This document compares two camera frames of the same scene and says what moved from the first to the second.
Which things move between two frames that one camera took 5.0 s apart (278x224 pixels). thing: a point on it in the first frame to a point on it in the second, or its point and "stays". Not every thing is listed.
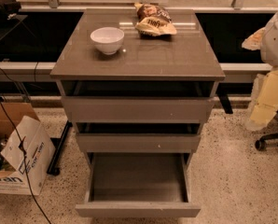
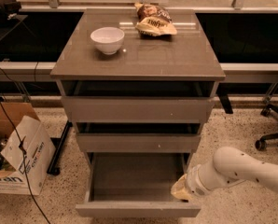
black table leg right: (222, 91) stays
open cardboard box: (7, 169) stays
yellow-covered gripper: (276, 44) to (193, 181)
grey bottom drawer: (137, 185) stays
